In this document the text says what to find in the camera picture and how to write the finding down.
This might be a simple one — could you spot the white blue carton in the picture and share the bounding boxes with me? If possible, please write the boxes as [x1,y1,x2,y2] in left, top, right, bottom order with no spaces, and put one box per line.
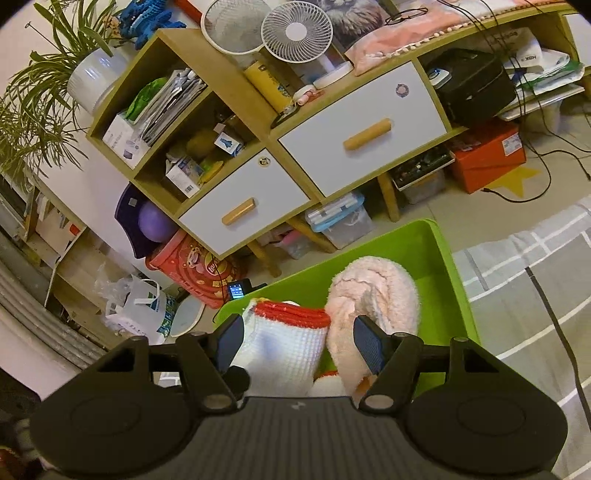
[165,157,204,198]

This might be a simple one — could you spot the wooden bookshelf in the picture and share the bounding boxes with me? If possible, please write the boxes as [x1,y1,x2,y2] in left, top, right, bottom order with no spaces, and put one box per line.
[18,175,88,278]

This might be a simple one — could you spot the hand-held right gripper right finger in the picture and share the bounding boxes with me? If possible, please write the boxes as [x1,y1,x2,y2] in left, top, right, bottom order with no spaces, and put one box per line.
[353,315,502,414]

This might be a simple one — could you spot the red printed bucket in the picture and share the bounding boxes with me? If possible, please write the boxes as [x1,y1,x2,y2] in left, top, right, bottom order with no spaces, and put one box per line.
[145,231,245,309]

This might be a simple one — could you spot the black cable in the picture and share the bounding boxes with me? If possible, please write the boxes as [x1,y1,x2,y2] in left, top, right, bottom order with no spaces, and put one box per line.
[436,0,591,204]

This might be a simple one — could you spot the blue toy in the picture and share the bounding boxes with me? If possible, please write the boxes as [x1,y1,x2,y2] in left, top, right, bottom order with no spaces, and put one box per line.
[117,0,185,47]

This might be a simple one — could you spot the clear box of electronics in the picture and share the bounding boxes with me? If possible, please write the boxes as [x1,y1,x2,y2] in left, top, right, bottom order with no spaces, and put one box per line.
[392,150,455,205]

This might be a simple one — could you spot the white fan grill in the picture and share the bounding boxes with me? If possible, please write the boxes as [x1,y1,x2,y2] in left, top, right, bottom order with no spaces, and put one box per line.
[201,0,273,56]

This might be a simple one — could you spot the stack of papers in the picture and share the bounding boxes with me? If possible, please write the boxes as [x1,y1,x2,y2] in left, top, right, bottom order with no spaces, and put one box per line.
[139,69,208,144]

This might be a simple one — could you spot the wide white drawer wooden handle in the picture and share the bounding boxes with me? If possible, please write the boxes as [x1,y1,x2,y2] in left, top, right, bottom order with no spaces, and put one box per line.
[277,62,448,199]

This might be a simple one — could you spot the purple ball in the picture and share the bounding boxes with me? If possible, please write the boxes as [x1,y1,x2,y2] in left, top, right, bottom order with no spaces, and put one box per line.
[137,200,178,243]

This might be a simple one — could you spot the white printed plastic bag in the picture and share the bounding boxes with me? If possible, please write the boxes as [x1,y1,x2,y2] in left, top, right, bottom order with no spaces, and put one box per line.
[501,28,585,93]

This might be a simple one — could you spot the pink fluffy sock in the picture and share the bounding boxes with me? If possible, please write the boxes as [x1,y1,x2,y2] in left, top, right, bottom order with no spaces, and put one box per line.
[325,256,421,402]

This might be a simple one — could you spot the clear storage box blue lid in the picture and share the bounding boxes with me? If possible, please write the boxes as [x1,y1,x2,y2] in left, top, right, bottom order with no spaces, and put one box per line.
[305,191,374,250]

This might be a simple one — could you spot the cat picture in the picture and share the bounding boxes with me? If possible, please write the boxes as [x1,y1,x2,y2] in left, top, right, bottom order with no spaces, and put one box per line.
[316,0,389,47]

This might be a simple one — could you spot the green plastic bin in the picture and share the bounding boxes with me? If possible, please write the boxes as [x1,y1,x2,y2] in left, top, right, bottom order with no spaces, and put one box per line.
[216,219,483,404]

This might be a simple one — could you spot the small box blue figure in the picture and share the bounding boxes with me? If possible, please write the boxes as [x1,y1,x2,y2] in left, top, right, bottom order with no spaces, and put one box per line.
[213,131,243,157]

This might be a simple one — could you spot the white shopping bag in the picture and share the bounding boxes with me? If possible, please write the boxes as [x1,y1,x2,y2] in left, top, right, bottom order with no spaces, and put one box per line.
[105,274,174,344]

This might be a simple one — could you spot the white plant pot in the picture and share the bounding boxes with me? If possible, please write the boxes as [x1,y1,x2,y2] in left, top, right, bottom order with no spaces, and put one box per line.
[67,46,134,116]

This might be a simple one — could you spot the green leafy plant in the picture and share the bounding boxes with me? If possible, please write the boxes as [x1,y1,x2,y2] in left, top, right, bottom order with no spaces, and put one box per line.
[0,0,121,185]

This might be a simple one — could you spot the dark purple board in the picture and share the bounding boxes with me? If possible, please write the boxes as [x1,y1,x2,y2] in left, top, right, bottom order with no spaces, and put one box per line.
[115,182,178,261]

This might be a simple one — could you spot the wooden cabinet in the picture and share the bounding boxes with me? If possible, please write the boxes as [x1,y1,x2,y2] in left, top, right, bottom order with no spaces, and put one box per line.
[88,0,591,278]

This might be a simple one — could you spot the yellow cardboard tube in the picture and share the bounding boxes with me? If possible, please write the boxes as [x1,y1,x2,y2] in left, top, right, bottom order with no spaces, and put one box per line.
[244,60,294,114]

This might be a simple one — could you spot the white desk fan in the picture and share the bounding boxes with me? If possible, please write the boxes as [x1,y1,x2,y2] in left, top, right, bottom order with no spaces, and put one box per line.
[261,4,354,88]

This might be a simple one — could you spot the clear box pink contents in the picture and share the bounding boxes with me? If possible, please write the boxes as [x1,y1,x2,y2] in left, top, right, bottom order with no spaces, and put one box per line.
[277,228,315,259]

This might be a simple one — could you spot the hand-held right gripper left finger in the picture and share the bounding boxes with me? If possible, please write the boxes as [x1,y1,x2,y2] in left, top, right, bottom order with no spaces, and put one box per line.
[95,314,252,413]

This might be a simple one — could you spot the small device with screen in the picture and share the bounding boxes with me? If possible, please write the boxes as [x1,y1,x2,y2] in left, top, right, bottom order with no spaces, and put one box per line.
[227,279,254,302]

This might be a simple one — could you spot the white bathroom scale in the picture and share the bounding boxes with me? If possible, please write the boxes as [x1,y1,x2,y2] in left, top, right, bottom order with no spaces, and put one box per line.
[168,295,218,337]

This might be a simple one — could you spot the orange cardboard box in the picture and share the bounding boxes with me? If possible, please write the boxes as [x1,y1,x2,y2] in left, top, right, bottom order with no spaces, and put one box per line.
[447,121,527,195]

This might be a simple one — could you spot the green plastic bag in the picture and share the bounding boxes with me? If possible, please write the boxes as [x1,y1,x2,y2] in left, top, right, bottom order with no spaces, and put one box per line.
[126,78,169,121]

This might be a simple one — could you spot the black box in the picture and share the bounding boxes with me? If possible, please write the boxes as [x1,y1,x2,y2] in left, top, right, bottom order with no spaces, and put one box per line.
[422,46,517,127]

